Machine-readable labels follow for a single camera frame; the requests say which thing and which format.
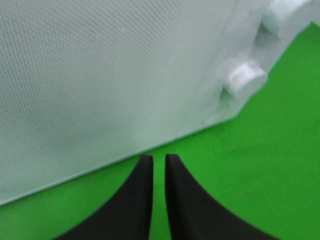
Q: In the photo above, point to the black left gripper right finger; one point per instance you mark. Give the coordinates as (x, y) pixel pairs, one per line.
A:
(194, 215)

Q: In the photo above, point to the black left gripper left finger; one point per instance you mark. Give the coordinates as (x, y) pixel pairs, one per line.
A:
(127, 214)

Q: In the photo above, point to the white microwave door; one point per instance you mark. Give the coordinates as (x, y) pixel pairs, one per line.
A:
(84, 83)

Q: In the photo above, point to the white timer knob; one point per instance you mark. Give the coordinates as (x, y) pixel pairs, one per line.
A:
(245, 80)

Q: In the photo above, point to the white microwave oven body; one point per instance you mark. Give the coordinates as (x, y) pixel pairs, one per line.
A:
(244, 39)

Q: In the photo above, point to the upper white power knob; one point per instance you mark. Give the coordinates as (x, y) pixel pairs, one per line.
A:
(281, 12)

